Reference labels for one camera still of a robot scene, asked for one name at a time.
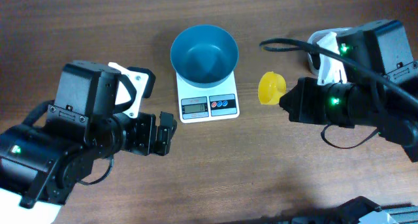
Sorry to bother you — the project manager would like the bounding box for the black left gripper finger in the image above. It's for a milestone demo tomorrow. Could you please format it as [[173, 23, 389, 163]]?
[[158, 112, 177, 136], [153, 126, 170, 156]]

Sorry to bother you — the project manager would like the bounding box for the yellow plastic scoop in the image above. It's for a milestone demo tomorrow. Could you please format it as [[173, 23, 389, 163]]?
[[257, 71, 287, 105]]

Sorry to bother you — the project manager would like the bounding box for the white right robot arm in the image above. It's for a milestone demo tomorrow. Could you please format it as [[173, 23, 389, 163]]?
[[273, 20, 417, 163]]

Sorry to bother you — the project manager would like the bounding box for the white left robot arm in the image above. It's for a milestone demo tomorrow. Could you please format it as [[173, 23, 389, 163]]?
[[1, 60, 177, 223]]

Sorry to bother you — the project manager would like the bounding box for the white digital kitchen scale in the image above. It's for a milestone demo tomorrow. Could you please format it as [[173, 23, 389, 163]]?
[[176, 72, 240, 123]]

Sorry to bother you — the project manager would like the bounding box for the blue plastic bowl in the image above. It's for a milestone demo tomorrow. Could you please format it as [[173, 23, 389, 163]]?
[[170, 24, 239, 88]]

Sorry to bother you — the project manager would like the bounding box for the clear plastic container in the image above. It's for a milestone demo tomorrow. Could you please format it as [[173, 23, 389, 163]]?
[[307, 27, 349, 76]]

